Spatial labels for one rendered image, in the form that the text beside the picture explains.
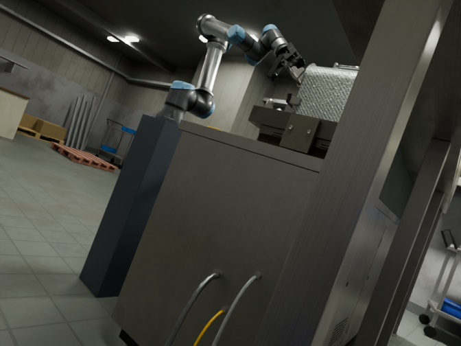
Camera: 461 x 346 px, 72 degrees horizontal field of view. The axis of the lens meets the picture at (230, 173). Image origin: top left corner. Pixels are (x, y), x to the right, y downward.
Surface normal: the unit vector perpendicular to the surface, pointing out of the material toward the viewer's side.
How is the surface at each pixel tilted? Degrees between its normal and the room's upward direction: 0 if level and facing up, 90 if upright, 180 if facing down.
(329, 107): 90
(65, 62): 90
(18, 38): 90
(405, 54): 90
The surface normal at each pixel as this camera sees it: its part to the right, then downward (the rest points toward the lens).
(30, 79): 0.72, 0.27
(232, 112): -0.59, -0.24
